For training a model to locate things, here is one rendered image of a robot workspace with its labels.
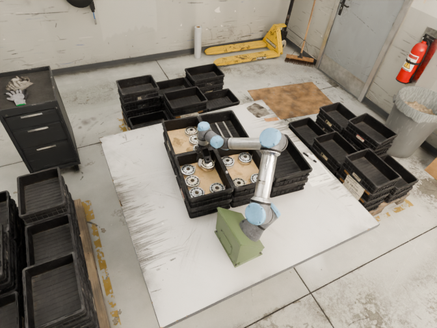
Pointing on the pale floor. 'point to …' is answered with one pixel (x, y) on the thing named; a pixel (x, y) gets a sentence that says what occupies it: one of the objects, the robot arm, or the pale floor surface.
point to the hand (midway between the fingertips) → (203, 164)
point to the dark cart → (39, 122)
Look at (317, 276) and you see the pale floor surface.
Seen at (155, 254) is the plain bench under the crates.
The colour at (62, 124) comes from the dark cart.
